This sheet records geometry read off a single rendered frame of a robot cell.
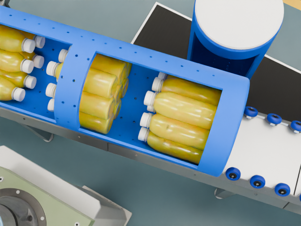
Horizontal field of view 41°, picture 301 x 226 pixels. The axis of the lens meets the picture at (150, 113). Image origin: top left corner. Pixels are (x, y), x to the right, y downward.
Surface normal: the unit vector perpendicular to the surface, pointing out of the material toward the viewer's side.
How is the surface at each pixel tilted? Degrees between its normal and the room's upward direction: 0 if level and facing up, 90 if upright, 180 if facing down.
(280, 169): 0
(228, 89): 24
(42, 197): 1
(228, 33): 0
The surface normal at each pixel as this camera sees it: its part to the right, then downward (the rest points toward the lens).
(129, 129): 0.14, -0.71
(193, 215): -0.04, -0.25
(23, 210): 0.75, -0.63
